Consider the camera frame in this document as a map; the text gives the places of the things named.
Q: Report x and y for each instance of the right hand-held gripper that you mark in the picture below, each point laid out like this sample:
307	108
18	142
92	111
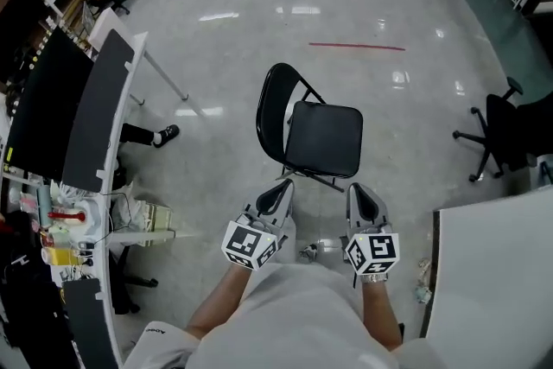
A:
380	248

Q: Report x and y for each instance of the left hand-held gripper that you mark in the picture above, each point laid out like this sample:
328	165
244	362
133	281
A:
242	242

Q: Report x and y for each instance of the black folding chair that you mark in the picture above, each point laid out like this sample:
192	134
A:
324	138

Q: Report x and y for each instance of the person's left forearm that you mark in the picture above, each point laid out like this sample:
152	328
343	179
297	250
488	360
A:
216	302

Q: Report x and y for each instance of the person's right forearm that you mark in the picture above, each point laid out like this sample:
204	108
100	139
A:
380	315

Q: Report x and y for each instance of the person's light grey trousers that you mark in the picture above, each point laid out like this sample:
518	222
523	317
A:
290	246

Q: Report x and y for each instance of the person's right shoe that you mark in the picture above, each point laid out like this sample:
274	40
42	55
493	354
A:
309	253

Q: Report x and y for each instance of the silver wristwatch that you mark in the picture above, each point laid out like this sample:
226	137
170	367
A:
373	278

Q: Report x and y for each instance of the pale crumpled floor object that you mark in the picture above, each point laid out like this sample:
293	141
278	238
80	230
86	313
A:
422	285

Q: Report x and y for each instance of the striped paper bag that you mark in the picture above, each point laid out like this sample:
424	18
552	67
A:
157	222

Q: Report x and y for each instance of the person's white shirt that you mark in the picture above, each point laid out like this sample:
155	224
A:
281	324

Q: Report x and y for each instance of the white plastic bag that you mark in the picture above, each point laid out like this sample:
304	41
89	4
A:
125	205

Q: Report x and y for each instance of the dark grey divider panel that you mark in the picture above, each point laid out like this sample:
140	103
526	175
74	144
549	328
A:
88	324
97	112

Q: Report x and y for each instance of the white desk fan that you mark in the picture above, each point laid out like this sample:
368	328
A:
69	192

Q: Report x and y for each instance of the white long desk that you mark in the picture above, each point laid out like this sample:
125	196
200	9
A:
139	43

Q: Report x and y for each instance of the yellow bottle on desk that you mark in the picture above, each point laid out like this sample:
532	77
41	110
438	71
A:
62	256

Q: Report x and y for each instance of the pale green pouch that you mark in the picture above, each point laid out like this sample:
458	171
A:
44	207

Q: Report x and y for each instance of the black monitor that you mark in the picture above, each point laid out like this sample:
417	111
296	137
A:
34	328
47	108

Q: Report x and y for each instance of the white rectangular box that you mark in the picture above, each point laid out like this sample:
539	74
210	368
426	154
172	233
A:
101	23

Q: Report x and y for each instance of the black garment with white logo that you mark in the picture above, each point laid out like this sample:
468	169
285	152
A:
19	242

